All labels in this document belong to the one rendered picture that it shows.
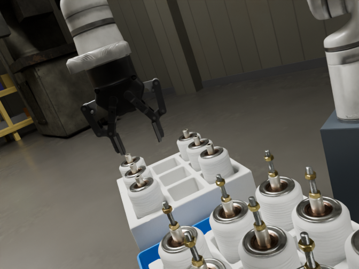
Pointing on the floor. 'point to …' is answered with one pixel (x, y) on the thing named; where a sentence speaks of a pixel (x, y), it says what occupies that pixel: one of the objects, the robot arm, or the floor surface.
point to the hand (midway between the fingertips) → (139, 140)
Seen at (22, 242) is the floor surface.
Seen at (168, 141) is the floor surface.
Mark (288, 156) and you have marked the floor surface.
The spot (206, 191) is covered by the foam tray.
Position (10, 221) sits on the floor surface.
